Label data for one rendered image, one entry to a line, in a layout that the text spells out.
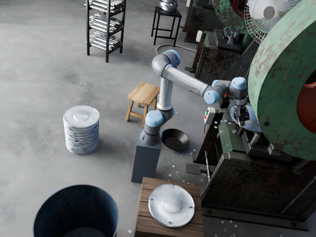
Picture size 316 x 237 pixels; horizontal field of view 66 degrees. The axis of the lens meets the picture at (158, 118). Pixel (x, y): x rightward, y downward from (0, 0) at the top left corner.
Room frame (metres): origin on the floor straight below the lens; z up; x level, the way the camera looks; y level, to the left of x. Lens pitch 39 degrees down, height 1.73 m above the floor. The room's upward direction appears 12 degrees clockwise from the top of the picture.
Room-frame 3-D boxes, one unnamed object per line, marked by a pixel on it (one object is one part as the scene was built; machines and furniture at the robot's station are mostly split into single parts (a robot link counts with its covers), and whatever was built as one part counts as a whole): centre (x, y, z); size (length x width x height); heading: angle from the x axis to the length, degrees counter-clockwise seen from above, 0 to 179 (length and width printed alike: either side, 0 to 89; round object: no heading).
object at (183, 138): (1.78, -0.21, 0.04); 0.30 x 0.30 x 0.07
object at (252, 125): (1.38, -0.62, 0.78); 0.29 x 0.29 x 0.01
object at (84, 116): (1.52, 0.64, 0.33); 0.29 x 0.29 x 0.01
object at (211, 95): (1.26, -0.09, 1.03); 0.49 x 0.11 x 0.12; 63
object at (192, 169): (1.38, -0.62, 0.14); 0.59 x 0.10 x 0.05; 94
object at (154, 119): (1.32, 0.02, 0.62); 0.13 x 0.12 x 0.14; 153
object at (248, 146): (1.39, -0.75, 0.68); 0.45 x 0.30 x 0.06; 4
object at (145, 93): (2.09, 0.19, 0.16); 0.34 x 0.24 x 0.34; 167
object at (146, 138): (1.31, 0.03, 0.50); 0.15 x 0.15 x 0.10
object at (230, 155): (1.13, -0.91, 0.45); 0.92 x 0.12 x 0.90; 94
